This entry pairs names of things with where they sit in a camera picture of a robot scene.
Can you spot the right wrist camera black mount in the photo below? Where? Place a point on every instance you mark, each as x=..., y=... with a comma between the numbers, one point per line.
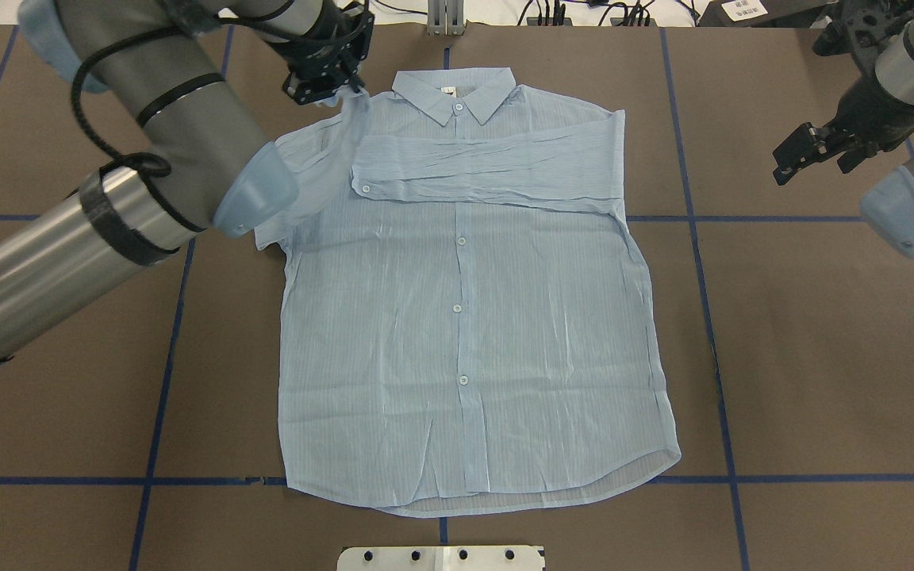
x=861, y=27

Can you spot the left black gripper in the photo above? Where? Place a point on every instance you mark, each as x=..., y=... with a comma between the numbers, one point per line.
x=308, y=49

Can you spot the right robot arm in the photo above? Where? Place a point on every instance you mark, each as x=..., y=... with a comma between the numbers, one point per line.
x=889, y=207

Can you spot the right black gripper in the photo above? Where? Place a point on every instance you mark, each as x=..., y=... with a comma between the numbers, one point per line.
x=872, y=104

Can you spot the white camera mast pedestal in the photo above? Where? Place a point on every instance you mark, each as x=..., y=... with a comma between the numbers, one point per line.
x=470, y=557

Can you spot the aluminium frame post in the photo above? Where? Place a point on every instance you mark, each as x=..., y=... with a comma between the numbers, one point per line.
x=446, y=18

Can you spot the light blue button-up shirt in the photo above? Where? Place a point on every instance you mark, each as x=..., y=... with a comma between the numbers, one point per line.
x=467, y=326

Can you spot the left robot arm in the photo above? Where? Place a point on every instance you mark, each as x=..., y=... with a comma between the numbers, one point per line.
x=184, y=154

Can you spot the black box with label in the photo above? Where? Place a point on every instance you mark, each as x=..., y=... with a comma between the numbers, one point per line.
x=762, y=14

